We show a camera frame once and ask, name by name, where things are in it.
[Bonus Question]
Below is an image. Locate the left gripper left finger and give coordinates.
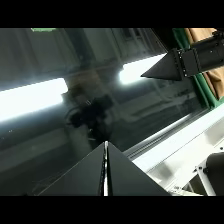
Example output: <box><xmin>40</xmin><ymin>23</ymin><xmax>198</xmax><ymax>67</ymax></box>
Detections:
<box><xmin>39</xmin><ymin>141</ymin><xmax>108</xmax><ymax>197</ymax></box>

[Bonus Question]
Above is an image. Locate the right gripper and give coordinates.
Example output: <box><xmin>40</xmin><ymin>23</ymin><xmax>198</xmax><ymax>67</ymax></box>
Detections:
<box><xmin>140</xmin><ymin>32</ymin><xmax>224</xmax><ymax>82</ymax></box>

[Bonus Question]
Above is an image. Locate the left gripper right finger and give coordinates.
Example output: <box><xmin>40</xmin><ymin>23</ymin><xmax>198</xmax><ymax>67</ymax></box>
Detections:
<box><xmin>107</xmin><ymin>141</ymin><xmax>172</xmax><ymax>197</ymax></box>

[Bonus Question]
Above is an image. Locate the green garment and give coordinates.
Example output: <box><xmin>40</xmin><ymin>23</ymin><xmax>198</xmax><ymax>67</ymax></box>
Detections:
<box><xmin>172</xmin><ymin>27</ymin><xmax>218</xmax><ymax>110</ymax></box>

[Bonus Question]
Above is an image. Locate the brown garment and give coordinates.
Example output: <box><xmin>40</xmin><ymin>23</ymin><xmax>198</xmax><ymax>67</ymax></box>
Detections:
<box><xmin>184</xmin><ymin>27</ymin><xmax>224</xmax><ymax>101</ymax></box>

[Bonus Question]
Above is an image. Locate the silver frame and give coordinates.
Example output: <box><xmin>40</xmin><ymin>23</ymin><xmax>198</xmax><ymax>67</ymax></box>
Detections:
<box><xmin>123</xmin><ymin>103</ymin><xmax>224</xmax><ymax>197</ymax></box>

